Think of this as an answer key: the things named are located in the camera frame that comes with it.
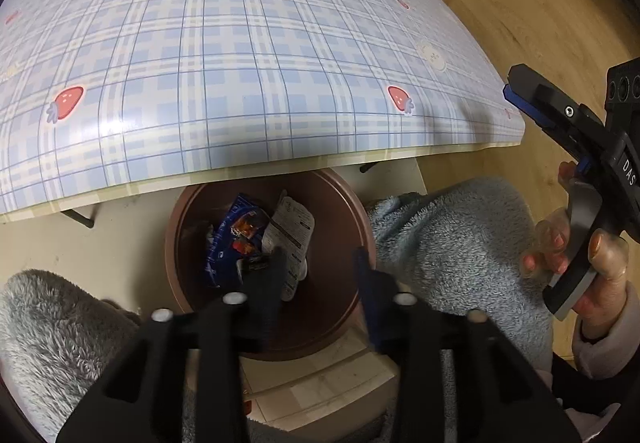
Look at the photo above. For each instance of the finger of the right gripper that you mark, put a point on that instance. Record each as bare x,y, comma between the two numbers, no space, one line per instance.
529,109

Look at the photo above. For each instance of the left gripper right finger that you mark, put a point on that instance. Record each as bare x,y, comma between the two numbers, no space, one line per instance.
459,378

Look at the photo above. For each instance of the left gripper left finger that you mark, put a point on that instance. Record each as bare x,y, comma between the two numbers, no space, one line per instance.
140,395

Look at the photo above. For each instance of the white printed blister card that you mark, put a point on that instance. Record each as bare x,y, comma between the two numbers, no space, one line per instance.
289,230

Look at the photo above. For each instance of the brown round trash bin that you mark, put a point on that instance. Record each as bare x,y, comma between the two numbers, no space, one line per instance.
325,302

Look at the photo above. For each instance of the right hand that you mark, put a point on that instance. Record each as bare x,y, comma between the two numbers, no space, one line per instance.
587,260

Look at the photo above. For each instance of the blue snack bag in bin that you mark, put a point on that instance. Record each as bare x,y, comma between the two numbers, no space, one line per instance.
237,237

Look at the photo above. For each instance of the blue plaid tablecloth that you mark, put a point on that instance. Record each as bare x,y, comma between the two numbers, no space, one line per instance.
102,99

